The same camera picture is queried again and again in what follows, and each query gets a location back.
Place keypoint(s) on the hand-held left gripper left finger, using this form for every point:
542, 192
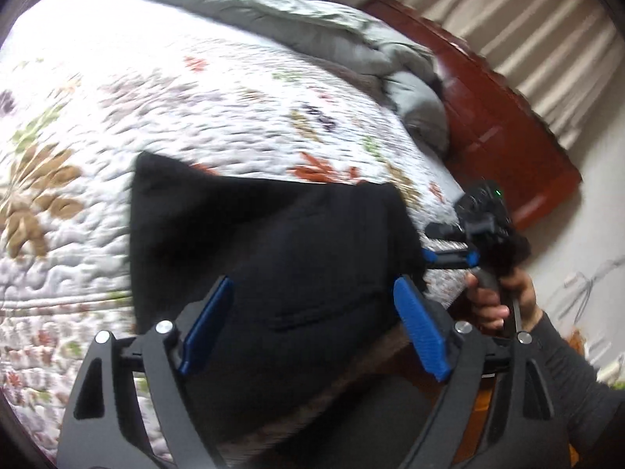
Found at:
207, 325

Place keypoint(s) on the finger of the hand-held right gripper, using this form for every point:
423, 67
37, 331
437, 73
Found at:
439, 260
447, 232

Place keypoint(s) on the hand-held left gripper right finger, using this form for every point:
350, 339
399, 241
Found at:
420, 327

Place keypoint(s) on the black pants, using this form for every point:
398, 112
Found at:
293, 254

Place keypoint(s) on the person's right forearm grey sleeve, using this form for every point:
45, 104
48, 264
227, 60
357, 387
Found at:
576, 381

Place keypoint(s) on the person's right hand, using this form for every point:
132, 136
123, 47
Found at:
525, 298

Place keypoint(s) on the red-brown wooden headboard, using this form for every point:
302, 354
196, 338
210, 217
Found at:
493, 122

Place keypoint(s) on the grey pillow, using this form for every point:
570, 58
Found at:
422, 112

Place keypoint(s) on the person's leg in black trousers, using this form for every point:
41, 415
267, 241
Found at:
342, 439

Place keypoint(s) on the cream pleated curtain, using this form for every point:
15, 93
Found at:
537, 24

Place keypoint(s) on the floral quilted bedspread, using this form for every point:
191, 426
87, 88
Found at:
146, 83

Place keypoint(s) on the grey duvet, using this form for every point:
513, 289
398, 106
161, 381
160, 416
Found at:
273, 14

